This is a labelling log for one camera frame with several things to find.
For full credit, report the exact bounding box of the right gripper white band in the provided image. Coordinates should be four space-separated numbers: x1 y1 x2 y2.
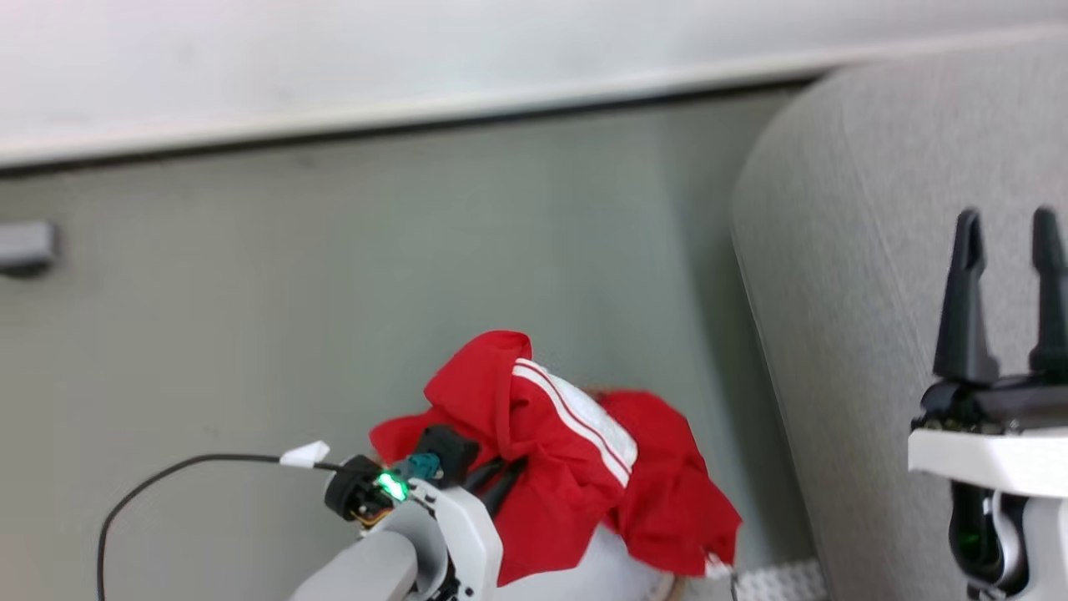
908 206 1068 502

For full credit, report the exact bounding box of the red garment with white stripes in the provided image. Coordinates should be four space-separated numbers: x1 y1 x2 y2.
369 330 743 588

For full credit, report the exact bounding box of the white perforated laundry basket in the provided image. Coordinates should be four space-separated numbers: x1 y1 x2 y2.
655 559 829 601

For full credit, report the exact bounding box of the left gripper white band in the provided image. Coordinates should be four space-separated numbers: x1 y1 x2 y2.
407 456 528 601

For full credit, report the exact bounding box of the grey fabric sofa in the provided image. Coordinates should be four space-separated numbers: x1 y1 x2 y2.
730 38 1068 601

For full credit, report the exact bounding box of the white cable label tag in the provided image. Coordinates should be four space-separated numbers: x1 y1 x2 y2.
279 440 331 469

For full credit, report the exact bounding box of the thin black cable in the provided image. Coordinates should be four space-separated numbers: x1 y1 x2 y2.
96 453 351 601

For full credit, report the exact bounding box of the white and black baseboard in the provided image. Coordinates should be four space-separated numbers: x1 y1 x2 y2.
0 23 1068 174

